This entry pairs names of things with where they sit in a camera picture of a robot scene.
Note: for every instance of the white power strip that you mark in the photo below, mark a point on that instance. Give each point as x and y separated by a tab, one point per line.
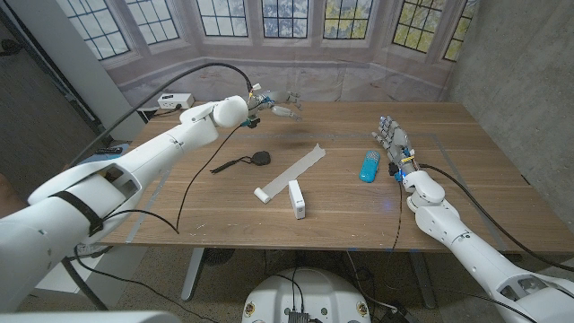
176	101

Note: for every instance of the white gauze bandage strip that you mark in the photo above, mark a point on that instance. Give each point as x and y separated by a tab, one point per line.
291	172

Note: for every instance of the black round fan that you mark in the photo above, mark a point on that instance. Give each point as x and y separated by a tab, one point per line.
219	255

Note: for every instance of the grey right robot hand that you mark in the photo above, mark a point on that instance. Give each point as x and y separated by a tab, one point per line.
397	141

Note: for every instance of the grey table leg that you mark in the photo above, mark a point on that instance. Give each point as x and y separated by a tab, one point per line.
193	273
422	280

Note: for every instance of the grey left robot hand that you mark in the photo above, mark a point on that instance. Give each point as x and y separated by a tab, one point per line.
278	102

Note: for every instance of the black remote control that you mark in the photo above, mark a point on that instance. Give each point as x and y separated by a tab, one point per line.
109	150

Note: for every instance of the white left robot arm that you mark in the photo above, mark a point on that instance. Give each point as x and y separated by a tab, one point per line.
134	157

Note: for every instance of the white USB stick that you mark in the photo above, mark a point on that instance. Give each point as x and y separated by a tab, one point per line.
296	199

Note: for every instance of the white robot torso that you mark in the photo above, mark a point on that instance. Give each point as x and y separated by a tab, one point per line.
309	296

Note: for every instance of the printed window backdrop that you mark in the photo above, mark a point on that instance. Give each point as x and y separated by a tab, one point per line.
314	67

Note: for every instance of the blue plastic case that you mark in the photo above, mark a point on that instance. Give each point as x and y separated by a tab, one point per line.
369	167

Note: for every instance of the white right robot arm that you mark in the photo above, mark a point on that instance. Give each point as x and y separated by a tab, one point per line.
475	255

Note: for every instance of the person's bare leg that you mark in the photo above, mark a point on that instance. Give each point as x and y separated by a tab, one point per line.
8	197

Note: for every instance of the black power adapter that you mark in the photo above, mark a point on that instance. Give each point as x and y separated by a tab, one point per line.
397	316

